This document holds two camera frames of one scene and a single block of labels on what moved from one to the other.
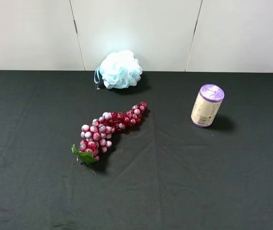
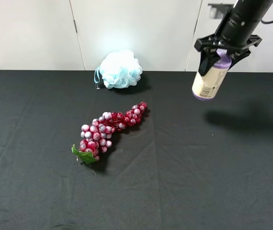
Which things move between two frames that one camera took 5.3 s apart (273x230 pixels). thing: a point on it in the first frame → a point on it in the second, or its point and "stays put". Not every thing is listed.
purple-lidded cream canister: (207, 105) → (205, 87)
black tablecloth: (161, 173) stays put
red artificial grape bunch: (95, 136) stays put
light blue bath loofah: (120, 70) stays put
